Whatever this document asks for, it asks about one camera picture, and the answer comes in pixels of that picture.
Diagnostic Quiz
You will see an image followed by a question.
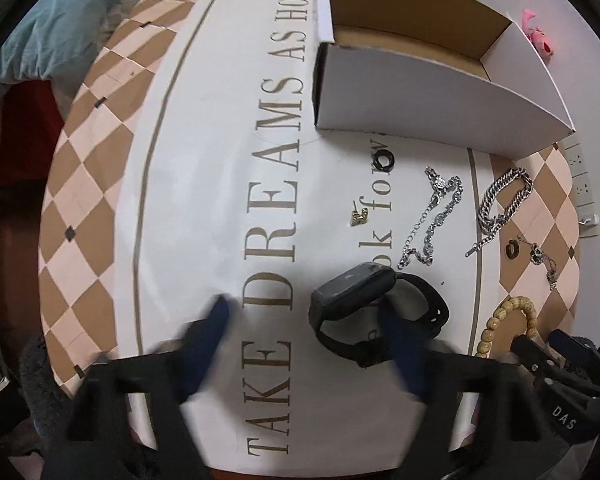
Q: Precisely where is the black smart watch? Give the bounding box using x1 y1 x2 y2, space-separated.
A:
309 262 450 368

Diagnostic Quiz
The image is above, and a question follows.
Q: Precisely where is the wooden bead bracelet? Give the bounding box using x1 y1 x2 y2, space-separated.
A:
476 294 539 360

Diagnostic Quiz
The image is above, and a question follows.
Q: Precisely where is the thick silver chain bracelet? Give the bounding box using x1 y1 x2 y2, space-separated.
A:
464 167 536 259

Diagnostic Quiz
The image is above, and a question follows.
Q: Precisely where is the thin silver chain necklace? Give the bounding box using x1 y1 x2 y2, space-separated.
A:
395 164 465 268

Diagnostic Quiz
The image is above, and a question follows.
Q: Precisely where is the small gold earring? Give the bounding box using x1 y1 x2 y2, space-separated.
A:
350 202 370 226

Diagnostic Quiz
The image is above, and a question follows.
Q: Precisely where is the white power strip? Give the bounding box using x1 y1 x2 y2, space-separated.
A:
562 133 600 238

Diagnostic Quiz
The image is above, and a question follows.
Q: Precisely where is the checkered printed tablecloth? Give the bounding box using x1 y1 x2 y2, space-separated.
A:
40 0 580 478

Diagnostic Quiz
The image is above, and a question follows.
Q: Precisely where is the white cardboard box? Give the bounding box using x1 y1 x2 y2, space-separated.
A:
313 0 574 159

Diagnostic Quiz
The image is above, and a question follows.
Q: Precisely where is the teal blanket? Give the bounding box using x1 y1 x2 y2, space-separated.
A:
0 0 121 99

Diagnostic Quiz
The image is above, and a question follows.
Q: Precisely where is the pink panther plush toy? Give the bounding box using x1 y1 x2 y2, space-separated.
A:
521 9 554 64

